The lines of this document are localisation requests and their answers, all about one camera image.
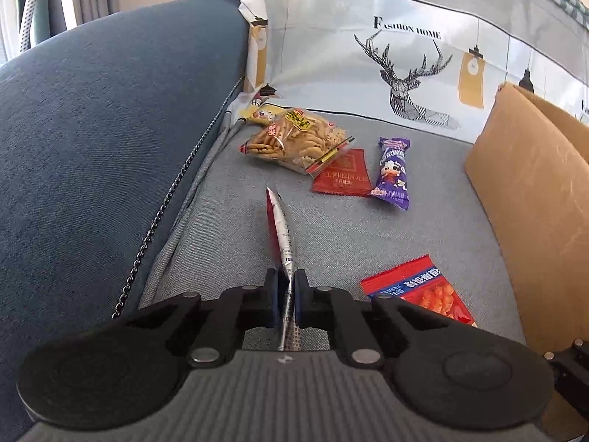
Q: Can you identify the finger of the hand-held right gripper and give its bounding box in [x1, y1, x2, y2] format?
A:
[543, 338, 589, 408]

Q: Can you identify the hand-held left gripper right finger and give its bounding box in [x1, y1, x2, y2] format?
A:
[293, 269, 463, 370]

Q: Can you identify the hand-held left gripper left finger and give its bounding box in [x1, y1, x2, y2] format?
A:
[113, 268, 282, 369]

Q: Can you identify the red and white snack packet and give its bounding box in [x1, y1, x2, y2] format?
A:
[265, 187, 304, 355]

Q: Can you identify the red square snack packet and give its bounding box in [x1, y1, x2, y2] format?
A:
[311, 148, 373, 198]

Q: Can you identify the brown cardboard box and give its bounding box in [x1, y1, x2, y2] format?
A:
[465, 82, 589, 440]

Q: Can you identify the yellow snack packet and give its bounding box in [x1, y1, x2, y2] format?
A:
[243, 104, 282, 128]

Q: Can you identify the deer print sofa cover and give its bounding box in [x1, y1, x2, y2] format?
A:
[138, 0, 589, 364]

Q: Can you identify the red and blue snack packet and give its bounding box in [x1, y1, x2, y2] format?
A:
[360, 254, 478, 327]

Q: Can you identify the purple snack packet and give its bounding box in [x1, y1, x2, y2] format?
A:
[370, 137, 412, 211]

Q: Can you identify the clear bag of cracker sticks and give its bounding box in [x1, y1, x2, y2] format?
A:
[238, 108, 356, 178]

